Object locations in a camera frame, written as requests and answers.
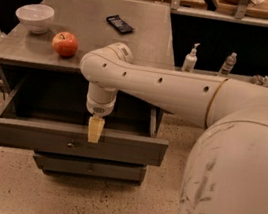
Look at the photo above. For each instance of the yellow ribbed gripper finger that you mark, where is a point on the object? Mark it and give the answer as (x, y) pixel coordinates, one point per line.
(95, 128)

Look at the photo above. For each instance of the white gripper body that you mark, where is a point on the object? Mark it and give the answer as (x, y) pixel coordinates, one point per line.
(99, 109)

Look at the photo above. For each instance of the grey top drawer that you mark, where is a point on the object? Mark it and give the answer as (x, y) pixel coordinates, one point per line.
(43, 124)

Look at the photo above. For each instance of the grey drawer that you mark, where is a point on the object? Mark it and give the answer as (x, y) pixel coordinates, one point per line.
(43, 124)
(90, 167)

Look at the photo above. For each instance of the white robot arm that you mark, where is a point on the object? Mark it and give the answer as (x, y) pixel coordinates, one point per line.
(227, 169)

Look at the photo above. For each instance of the grey wooden drawer cabinet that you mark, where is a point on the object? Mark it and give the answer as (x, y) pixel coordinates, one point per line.
(27, 55)

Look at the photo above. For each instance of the grey lower drawer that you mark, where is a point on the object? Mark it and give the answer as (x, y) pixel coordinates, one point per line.
(90, 167)

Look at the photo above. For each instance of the red apple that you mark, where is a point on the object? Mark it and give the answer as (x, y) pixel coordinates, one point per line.
(65, 44)

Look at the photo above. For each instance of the black snack packet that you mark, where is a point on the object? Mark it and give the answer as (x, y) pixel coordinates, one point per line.
(120, 25)

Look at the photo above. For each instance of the white pump bottle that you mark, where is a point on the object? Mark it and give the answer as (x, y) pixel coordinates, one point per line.
(190, 60)

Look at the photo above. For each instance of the white bowl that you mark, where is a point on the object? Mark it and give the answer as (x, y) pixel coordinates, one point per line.
(37, 18)

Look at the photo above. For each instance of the clear water bottle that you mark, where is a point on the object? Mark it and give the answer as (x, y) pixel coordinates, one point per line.
(228, 64)

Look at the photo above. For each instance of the crumpled plastic wrapper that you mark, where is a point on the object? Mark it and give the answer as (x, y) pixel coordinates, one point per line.
(259, 80)

